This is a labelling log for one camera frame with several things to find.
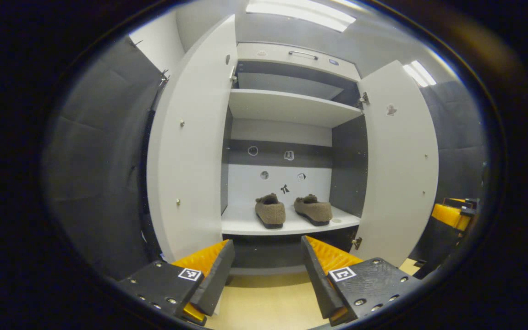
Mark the metal door hinge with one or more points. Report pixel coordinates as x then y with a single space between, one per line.
364 98
356 242
233 74

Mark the grey shoe cabinet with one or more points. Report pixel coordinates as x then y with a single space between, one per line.
287 105

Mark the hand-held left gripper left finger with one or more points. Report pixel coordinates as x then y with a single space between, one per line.
218 282

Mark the large ceiling light panel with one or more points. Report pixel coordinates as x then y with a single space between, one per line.
300 11

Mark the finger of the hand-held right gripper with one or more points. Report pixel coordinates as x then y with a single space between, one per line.
449 215

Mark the small ceiling light panel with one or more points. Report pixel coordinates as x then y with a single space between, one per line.
419 73

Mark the black backdrop cloth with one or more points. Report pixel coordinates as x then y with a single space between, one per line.
94 160
456 137

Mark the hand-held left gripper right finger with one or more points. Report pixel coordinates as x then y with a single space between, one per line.
319 284

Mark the brown fuzzy shoe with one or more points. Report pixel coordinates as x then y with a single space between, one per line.
314 210
271 213

